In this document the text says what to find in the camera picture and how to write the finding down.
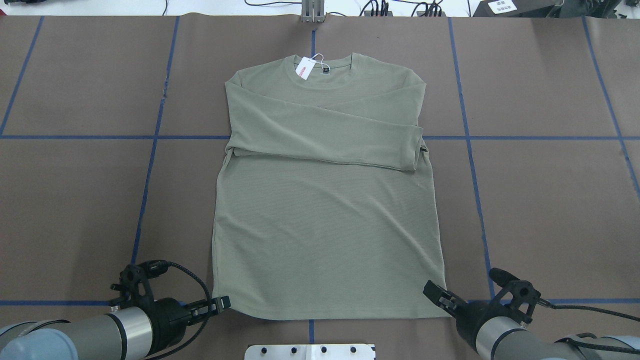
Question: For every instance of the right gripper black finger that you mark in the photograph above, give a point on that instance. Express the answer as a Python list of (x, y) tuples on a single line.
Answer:
[(438, 295)]

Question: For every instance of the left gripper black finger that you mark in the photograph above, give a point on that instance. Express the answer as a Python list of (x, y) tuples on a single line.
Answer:
[(219, 304)]

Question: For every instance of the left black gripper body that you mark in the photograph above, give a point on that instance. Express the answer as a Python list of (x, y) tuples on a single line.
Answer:
[(168, 315)]

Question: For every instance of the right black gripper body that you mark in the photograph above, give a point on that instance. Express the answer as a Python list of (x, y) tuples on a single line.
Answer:
[(472, 319)]

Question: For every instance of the olive green long-sleeve shirt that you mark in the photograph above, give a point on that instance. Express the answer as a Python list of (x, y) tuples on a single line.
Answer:
[(325, 202)]

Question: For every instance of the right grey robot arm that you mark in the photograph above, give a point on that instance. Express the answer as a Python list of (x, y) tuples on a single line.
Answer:
[(497, 329)]

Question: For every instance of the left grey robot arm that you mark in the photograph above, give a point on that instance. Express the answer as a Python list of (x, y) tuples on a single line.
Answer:
[(94, 338)]

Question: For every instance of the white red hang tag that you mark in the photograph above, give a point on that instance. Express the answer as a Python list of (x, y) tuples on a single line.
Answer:
[(305, 67)]

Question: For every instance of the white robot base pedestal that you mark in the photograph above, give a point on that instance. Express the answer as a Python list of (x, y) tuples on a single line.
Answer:
[(332, 351)]

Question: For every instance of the aluminium frame post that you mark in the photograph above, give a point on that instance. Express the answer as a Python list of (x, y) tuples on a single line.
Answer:
[(313, 11)]

